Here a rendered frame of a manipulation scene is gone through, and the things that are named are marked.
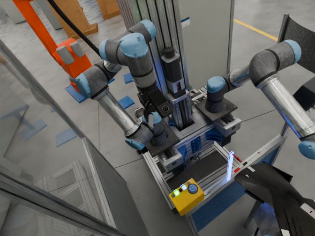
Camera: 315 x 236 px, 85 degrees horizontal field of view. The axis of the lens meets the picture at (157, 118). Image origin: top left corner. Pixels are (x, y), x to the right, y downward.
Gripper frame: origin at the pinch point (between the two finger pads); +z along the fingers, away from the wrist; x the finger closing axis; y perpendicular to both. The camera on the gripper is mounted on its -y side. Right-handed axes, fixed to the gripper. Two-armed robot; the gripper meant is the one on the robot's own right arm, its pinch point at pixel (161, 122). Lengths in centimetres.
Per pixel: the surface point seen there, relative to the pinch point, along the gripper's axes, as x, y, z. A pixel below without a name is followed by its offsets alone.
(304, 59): -204, 42, 83
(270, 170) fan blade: -33, -32, 33
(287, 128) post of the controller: -77, -16, 53
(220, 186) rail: -18, -16, 62
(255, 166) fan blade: -29, -27, 33
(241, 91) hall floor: -179, 100, 148
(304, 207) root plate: -28, -48, 30
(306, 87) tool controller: -82, -14, 23
